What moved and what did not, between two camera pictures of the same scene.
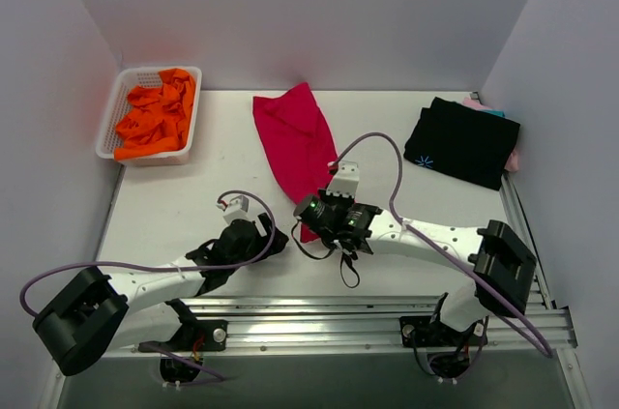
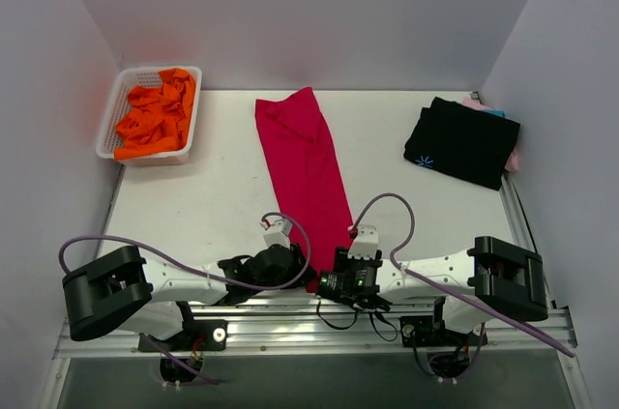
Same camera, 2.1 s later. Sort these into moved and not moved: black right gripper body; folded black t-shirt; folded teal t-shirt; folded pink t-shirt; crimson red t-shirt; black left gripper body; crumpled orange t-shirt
Moved: crimson red t-shirt; black left gripper body; black right gripper body
Not moved: folded black t-shirt; crumpled orange t-shirt; folded teal t-shirt; folded pink t-shirt
